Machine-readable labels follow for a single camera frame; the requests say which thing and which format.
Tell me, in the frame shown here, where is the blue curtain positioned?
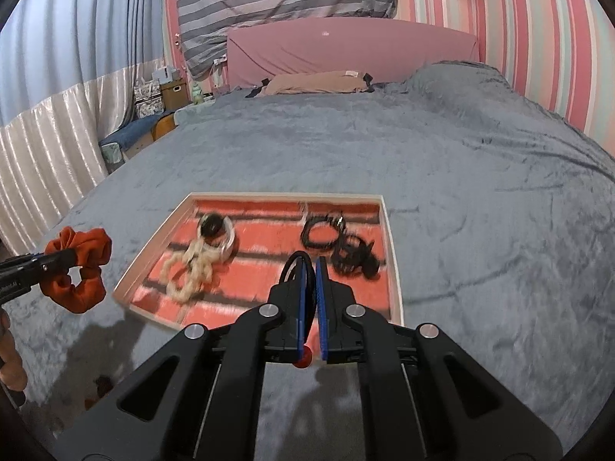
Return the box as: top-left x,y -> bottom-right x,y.
0,0 -> 170,126

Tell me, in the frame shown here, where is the orange fabric scrunchie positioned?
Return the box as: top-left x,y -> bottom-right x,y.
39,227 -> 113,314

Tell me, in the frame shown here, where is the thick black rhinestone hair tie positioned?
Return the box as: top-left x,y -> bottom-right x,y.
331,235 -> 366,272

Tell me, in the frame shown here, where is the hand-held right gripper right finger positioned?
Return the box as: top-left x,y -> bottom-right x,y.
316,257 -> 564,461

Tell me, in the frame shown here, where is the brown cardboard box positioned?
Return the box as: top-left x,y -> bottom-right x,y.
160,81 -> 188,111

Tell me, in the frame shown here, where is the floral patterned storage box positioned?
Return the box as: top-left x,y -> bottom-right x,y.
133,79 -> 162,119

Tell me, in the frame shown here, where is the orange wooden stool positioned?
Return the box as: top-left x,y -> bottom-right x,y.
153,113 -> 176,143

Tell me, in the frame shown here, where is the black braided cord bracelet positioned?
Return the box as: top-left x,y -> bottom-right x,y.
300,210 -> 347,254

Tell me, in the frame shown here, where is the pink headboard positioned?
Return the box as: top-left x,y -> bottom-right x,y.
226,16 -> 481,93

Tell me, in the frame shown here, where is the blue folded cloth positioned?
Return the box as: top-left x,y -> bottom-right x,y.
100,118 -> 160,148

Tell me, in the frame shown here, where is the red lined jewelry tray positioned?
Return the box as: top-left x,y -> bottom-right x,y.
113,192 -> 405,331

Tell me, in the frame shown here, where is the tan pillow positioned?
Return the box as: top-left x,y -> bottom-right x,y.
263,70 -> 374,96

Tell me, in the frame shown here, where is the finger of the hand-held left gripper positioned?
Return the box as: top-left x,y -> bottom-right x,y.
0,255 -> 46,270
19,249 -> 78,283

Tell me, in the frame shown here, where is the thin black red-bead hair tie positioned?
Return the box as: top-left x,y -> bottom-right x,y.
280,251 -> 319,370

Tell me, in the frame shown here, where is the cream satin curtain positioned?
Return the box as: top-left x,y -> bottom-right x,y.
0,65 -> 167,247

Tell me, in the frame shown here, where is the grey striped hanging duvet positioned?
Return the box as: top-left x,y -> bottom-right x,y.
172,0 -> 401,81

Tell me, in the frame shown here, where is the dark wooden bead bracelet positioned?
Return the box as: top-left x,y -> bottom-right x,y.
84,375 -> 118,411

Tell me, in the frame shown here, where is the wristwatch with white band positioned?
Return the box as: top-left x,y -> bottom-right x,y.
198,212 -> 238,256

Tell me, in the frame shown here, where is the cream braided scrunchie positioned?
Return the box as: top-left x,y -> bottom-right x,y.
165,239 -> 228,304

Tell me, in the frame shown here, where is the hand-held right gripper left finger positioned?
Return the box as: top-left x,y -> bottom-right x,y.
50,254 -> 318,461

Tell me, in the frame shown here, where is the black hair claw clip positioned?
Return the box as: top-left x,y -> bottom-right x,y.
339,237 -> 381,280

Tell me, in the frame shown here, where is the person's left hand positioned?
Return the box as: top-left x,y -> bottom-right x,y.
0,310 -> 28,392

